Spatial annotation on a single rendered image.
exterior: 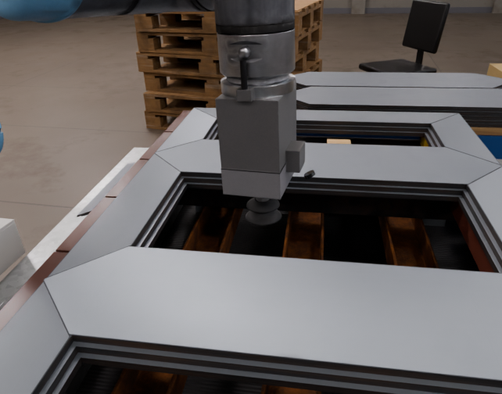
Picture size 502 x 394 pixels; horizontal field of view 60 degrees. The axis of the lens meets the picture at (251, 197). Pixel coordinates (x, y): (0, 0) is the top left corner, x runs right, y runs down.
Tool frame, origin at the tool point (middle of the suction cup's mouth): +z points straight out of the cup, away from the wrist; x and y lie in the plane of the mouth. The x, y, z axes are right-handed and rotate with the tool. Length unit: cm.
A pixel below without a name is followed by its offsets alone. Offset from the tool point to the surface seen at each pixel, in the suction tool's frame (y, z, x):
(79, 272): -2.5, 11.2, 27.0
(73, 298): -7.3, 11.4, 24.5
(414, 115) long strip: 78, 11, -20
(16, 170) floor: 165, 87, 224
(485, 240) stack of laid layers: 23.6, 14.4, -29.8
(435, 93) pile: 99, 10, -26
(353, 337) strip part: -4.3, 12.3, -11.5
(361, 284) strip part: 5.3, 12.2, -11.7
